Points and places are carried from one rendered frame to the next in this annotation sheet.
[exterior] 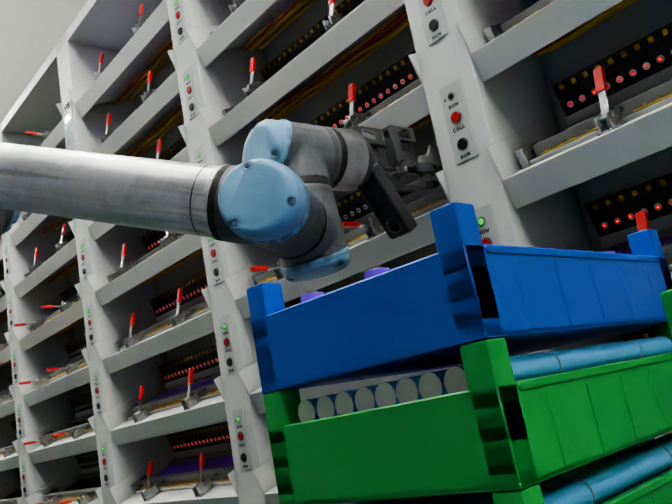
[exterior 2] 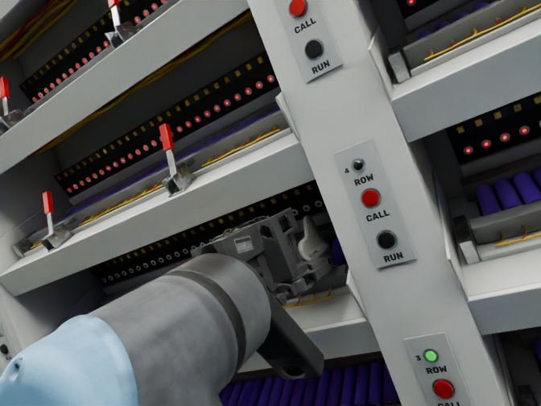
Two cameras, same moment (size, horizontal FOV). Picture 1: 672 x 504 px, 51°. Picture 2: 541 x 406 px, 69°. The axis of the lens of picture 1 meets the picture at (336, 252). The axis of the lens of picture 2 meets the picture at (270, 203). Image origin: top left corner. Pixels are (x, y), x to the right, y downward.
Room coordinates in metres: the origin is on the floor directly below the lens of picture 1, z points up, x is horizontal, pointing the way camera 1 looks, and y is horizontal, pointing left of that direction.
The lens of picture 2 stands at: (0.65, 0.01, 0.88)
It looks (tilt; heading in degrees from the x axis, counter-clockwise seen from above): 0 degrees down; 340
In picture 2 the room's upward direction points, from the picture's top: 21 degrees counter-clockwise
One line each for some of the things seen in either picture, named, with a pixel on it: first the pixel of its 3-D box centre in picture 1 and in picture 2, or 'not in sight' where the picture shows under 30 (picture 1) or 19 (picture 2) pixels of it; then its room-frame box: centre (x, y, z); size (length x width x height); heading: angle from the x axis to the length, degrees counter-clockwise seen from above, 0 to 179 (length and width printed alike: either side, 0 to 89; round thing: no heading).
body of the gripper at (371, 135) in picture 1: (379, 159); (255, 270); (1.03, -0.09, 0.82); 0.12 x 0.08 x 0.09; 132
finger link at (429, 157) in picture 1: (436, 161); (313, 238); (1.08, -0.19, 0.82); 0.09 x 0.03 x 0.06; 126
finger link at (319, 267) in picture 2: (420, 172); (307, 268); (1.05, -0.15, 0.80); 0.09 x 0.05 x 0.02; 126
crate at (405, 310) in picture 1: (476, 304); not in sight; (0.57, -0.10, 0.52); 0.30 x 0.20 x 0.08; 136
